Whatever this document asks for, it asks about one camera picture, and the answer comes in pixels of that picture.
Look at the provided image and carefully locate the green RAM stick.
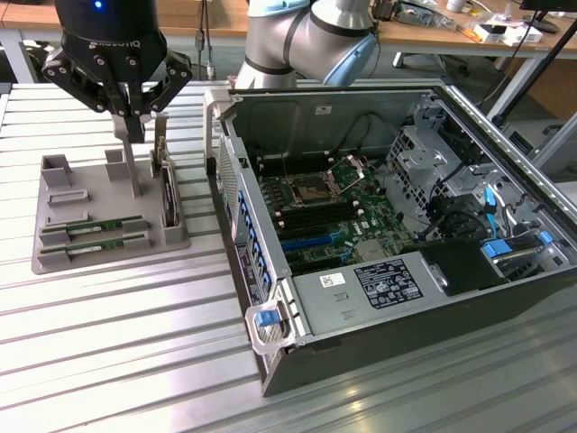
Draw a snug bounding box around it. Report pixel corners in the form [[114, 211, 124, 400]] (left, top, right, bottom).
[[65, 215, 144, 235], [66, 238, 127, 256]]

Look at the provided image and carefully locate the black tripod pole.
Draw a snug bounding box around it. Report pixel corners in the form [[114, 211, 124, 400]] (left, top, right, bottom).
[[490, 20, 577, 128]]

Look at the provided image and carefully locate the black monitor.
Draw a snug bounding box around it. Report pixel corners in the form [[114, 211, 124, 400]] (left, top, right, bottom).
[[518, 0, 561, 33]]

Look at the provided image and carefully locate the grey parts rack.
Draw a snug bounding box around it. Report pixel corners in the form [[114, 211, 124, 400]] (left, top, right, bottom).
[[30, 112, 191, 275]]

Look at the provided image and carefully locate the CPU socket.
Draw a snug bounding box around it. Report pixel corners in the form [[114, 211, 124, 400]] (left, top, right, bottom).
[[290, 175, 337, 208]]

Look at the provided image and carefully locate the metal disk bay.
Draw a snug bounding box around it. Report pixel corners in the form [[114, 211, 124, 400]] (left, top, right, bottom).
[[477, 225, 563, 283]]

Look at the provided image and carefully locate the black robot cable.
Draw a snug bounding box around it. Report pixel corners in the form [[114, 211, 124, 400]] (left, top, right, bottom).
[[194, 0, 216, 81]]

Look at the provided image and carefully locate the wooden desk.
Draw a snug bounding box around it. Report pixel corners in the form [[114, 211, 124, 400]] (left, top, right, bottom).
[[377, 0, 577, 121], [0, 0, 250, 85]]

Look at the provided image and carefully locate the blue expansion slot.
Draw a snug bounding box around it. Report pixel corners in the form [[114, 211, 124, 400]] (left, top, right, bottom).
[[281, 234, 334, 253]]

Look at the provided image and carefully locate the perforated metal drive cage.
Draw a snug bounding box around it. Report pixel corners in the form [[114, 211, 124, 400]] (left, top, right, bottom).
[[386, 101, 486, 225]]

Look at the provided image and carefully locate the graphics card with metal bracket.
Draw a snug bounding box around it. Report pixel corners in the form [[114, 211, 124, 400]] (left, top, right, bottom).
[[150, 111, 182, 229]]

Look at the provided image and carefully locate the blue drive bay latch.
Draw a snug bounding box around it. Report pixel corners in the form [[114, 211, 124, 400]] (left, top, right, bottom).
[[480, 241, 513, 261]]

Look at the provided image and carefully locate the grey power supply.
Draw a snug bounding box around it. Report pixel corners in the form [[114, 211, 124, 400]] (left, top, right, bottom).
[[288, 250, 452, 340]]

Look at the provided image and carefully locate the long black expansion slot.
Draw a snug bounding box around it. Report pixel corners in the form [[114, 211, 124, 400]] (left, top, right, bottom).
[[287, 253, 343, 274], [278, 225, 333, 243]]

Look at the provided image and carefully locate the open PC case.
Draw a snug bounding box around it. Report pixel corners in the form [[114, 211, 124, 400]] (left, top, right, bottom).
[[203, 80, 577, 399]]

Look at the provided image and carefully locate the metal socket cover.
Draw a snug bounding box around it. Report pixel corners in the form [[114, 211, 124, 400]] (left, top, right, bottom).
[[327, 154, 367, 193]]

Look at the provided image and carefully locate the green motherboard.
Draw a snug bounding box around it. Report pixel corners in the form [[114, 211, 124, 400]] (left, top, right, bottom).
[[256, 152, 416, 276]]

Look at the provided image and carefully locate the cardboard box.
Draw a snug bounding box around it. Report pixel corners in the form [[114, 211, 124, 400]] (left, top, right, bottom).
[[155, 0, 216, 27]]

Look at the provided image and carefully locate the blue data wire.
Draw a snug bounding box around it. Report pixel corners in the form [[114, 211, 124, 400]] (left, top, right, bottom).
[[481, 185, 500, 243]]

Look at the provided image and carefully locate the grey computer case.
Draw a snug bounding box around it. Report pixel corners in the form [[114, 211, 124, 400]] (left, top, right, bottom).
[[499, 115, 577, 184]]

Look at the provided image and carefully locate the silver chipset heatsink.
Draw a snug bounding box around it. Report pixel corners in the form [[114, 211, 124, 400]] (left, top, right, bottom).
[[355, 238, 384, 263]]

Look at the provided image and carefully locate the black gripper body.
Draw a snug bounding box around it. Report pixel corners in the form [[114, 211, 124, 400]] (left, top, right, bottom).
[[54, 0, 169, 85]]

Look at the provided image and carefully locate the brown wooden panel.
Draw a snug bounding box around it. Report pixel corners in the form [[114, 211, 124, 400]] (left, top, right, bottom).
[[525, 58, 577, 122]]

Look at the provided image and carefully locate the black cable bundle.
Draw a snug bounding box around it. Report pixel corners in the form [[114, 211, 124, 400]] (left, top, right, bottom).
[[414, 155, 492, 243]]

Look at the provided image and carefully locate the thin black wire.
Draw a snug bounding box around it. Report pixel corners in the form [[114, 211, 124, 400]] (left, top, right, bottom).
[[335, 112, 398, 154]]

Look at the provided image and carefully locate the white box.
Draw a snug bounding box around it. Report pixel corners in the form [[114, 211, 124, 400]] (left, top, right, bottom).
[[472, 22, 543, 47]]

